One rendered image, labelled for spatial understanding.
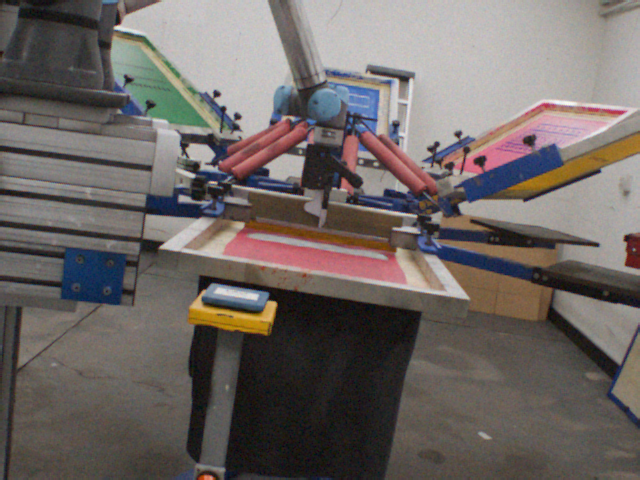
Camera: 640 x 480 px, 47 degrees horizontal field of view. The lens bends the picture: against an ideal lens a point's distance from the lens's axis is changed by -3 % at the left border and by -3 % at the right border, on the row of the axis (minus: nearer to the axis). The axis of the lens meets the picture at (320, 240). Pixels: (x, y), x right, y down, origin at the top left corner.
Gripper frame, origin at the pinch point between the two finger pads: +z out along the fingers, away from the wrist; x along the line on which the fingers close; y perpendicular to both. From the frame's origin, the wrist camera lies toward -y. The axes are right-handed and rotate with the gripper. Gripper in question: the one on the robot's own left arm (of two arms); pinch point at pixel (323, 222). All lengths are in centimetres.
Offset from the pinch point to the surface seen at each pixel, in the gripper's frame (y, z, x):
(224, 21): 98, -91, -412
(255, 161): 25, -9, -60
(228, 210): 24.7, 0.3, 3.0
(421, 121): -68, -37, -412
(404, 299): -17, 4, 61
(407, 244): -22.4, 2.0, 3.1
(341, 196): -4.3, -4.9, -26.0
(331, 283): -3, 3, 61
